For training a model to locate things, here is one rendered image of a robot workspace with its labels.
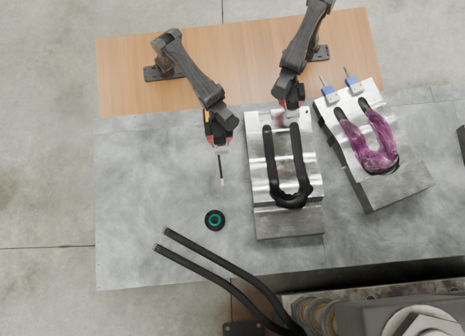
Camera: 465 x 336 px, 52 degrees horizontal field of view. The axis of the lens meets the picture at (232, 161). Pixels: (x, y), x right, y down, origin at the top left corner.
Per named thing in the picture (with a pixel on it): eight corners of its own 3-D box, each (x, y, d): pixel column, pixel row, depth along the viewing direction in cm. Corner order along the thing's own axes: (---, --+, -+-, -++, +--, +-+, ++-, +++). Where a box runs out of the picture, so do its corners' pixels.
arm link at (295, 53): (301, 70, 158) (339, -13, 158) (277, 60, 159) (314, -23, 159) (300, 79, 170) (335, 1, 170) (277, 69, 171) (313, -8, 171)
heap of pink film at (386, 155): (334, 122, 189) (338, 115, 182) (374, 105, 191) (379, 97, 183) (363, 180, 183) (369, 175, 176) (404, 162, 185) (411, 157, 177)
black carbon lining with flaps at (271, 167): (260, 126, 188) (261, 118, 179) (300, 122, 188) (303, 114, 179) (270, 213, 179) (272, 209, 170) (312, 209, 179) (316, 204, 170)
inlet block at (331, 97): (313, 81, 197) (315, 75, 192) (324, 76, 198) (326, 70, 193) (326, 108, 194) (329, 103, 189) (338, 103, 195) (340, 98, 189)
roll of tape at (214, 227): (224, 231, 185) (224, 231, 181) (204, 230, 185) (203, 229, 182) (225, 211, 187) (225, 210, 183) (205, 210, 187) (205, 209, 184)
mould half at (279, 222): (243, 119, 197) (243, 108, 183) (306, 113, 197) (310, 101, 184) (256, 240, 184) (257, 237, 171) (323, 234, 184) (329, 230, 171)
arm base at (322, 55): (333, 50, 195) (331, 35, 197) (286, 56, 195) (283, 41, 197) (330, 59, 203) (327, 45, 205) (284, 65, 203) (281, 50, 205)
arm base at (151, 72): (189, 68, 194) (187, 52, 196) (140, 74, 194) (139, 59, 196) (191, 77, 202) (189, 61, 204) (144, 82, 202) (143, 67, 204)
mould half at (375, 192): (311, 105, 198) (315, 95, 187) (367, 82, 200) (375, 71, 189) (366, 215, 185) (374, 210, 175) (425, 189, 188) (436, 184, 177)
